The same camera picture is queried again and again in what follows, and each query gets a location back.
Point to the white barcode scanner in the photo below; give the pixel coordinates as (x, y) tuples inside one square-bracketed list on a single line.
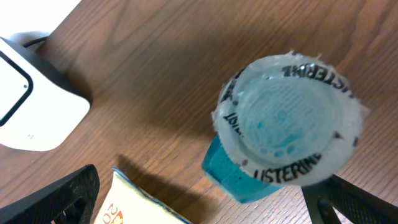
[(39, 106)]

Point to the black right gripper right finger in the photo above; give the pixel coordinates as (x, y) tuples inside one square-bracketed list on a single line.
[(357, 205)]

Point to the teal mouthwash bottle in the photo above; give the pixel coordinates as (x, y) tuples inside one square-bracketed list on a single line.
[(282, 120)]

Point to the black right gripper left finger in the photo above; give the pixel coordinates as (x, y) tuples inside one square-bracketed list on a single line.
[(70, 199)]

